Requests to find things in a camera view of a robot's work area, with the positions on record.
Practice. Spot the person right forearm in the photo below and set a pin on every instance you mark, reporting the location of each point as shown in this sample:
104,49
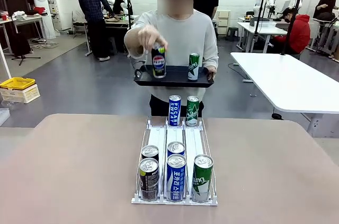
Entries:
132,46

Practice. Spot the blue Pocari Sweat can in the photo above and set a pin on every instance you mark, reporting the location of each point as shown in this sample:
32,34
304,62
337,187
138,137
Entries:
174,110
176,179
176,147

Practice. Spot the black plastic stool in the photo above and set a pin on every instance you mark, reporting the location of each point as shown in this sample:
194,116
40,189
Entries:
232,34

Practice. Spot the person left hand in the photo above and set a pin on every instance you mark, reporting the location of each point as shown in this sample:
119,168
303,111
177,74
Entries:
211,71

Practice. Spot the person in grey sweatshirt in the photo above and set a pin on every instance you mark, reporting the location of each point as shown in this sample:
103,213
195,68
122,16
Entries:
185,38

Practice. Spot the white table with clutter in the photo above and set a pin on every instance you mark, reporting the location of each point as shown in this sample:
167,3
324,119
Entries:
26,18

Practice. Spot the man in plaid shirt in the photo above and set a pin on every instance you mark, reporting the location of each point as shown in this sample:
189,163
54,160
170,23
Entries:
91,1

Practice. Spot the black camera stand pole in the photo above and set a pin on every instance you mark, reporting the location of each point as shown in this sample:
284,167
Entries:
260,14
291,22
129,9

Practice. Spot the white drawer cabinet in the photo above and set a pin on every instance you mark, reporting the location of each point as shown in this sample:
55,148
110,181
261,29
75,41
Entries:
223,22

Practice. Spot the person right hand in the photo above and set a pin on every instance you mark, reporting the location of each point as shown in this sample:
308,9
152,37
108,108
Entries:
152,36

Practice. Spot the red cup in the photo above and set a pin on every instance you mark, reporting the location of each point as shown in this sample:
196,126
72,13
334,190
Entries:
4,17

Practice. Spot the dark blue serving tray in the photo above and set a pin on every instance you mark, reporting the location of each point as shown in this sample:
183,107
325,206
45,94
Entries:
174,82

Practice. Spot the green Chilsung cider can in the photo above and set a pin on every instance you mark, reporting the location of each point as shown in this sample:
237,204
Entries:
194,66
192,112
201,179

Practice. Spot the white can dispenser rack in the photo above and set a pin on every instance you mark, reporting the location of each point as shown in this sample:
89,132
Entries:
156,136

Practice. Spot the red cloth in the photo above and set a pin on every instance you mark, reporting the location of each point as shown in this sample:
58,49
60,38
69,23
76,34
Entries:
39,10

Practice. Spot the white plastic crate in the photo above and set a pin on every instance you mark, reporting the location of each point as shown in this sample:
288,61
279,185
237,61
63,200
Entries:
26,94

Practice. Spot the person in red hoodie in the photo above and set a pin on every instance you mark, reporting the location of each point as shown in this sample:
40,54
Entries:
299,33

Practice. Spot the person in black with headphones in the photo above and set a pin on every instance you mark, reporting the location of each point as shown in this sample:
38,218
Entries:
327,5

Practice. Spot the yellow plastic crate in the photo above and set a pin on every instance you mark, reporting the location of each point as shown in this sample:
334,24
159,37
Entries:
17,83

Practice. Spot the white desk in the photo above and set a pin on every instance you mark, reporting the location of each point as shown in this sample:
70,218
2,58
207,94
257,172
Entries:
262,28

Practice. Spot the black tripod with bag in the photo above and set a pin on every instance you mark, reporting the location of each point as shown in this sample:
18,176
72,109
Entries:
21,44

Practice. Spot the large white table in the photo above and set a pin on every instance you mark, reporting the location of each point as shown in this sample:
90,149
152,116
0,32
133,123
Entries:
291,81

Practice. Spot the black Pepsi can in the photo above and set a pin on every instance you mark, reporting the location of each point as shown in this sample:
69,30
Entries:
149,179
159,62
150,151

